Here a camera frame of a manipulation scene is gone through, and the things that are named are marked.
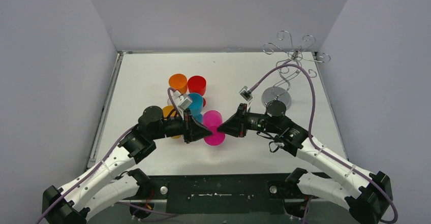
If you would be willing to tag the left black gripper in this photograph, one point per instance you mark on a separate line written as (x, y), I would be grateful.
(188, 126)

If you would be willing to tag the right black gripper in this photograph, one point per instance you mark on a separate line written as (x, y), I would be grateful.
(237, 125)

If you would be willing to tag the pink wine glass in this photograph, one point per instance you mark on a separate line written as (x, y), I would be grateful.
(212, 120)

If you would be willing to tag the blue wine glass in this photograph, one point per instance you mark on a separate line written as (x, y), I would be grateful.
(196, 106)

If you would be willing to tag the yellow wine glass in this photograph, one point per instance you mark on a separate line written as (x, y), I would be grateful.
(166, 111)

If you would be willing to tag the red wine glass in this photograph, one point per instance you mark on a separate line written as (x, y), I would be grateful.
(197, 84)

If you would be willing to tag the orange wine glass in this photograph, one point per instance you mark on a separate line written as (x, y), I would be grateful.
(179, 82)

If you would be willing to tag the clear wine glass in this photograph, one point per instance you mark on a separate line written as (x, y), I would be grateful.
(171, 100)

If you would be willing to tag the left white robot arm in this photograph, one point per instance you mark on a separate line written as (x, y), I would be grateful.
(113, 178)

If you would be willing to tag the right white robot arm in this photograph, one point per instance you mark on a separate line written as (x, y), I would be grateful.
(364, 194)

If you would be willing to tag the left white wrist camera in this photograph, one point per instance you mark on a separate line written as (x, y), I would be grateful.
(181, 102)

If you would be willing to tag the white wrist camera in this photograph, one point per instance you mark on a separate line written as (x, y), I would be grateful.
(181, 102)
(246, 94)

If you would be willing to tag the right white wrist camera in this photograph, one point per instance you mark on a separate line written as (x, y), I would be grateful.
(246, 94)

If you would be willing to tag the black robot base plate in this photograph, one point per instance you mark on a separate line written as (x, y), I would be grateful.
(224, 194)

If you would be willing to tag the silver wire glass rack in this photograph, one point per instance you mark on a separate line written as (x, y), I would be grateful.
(295, 55)

